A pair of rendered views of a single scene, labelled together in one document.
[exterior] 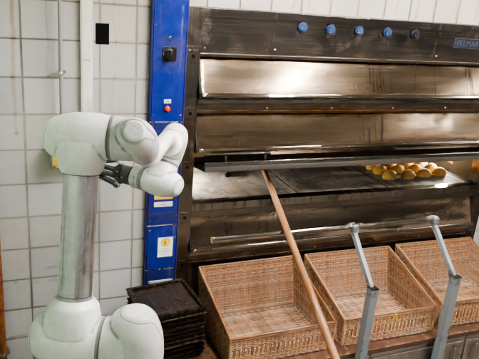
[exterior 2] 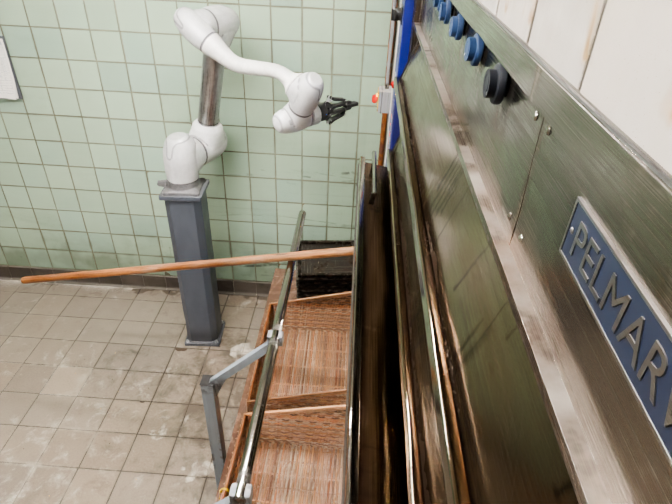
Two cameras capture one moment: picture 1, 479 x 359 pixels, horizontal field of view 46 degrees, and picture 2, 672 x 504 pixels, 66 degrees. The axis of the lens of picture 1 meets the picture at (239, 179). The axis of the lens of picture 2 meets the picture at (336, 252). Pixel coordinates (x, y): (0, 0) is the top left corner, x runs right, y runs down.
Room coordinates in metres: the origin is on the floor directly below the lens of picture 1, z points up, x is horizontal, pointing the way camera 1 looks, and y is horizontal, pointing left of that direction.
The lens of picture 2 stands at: (3.12, -1.49, 2.21)
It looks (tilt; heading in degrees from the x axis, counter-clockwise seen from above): 34 degrees down; 115
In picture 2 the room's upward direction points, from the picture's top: 3 degrees clockwise
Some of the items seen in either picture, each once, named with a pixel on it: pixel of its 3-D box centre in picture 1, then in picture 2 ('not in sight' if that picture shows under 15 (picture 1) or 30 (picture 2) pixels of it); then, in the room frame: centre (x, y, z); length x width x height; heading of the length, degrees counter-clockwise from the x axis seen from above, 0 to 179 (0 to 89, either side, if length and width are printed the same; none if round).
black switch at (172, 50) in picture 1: (170, 49); (397, 6); (2.47, 0.34, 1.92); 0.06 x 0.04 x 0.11; 113
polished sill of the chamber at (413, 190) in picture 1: (346, 194); not in sight; (2.95, -0.59, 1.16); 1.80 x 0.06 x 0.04; 113
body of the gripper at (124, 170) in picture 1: (123, 174); (324, 111); (2.13, 0.46, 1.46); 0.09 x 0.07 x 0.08; 68
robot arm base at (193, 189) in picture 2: not in sight; (179, 182); (1.44, 0.26, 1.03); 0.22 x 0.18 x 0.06; 26
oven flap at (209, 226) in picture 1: (345, 220); not in sight; (2.93, -0.60, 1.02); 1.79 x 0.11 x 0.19; 113
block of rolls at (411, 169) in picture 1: (390, 159); not in sight; (3.56, -0.96, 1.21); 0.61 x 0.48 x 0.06; 23
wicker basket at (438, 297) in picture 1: (455, 278); not in sight; (2.93, -1.28, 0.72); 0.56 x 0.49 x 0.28; 111
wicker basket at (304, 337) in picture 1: (264, 306); (317, 352); (2.46, -0.18, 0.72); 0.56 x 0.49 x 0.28; 114
